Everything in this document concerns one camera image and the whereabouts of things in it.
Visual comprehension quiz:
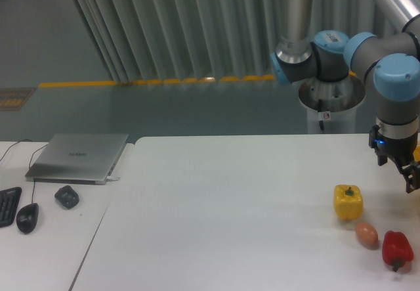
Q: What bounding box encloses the black computer mouse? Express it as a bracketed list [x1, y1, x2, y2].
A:
[16, 203, 39, 235]

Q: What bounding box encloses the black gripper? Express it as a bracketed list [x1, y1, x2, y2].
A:
[369, 125, 419, 193]

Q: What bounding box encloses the grey pleated curtain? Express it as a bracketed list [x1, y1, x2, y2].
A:
[62, 0, 406, 85]

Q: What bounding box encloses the yellow bell pepper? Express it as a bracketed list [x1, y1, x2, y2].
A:
[333, 185, 364, 221]

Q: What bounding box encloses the brown egg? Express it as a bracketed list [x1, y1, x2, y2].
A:
[355, 222, 379, 248]

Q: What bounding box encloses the red bell pepper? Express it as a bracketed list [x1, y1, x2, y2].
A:
[382, 231, 414, 272]

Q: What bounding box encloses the black keyboard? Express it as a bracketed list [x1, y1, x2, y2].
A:
[0, 187, 22, 228]

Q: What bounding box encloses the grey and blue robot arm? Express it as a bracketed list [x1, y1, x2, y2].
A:
[270, 0, 419, 192]

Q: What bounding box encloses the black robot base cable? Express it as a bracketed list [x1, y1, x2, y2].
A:
[316, 99, 326, 133]

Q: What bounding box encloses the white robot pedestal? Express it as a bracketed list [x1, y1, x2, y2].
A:
[299, 75, 366, 134]

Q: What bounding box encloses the silver closed laptop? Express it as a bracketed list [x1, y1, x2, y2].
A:
[26, 133, 128, 185]

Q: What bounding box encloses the black keyboard cable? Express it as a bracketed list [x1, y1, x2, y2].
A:
[0, 139, 51, 162]

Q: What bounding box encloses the black mouse cable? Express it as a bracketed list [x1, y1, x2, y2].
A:
[28, 146, 49, 204]

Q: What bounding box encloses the small black plastic holder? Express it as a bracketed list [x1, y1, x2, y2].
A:
[54, 185, 79, 210]

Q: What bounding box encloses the white usb plug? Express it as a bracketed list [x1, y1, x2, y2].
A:
[106, 175, 120, 182]

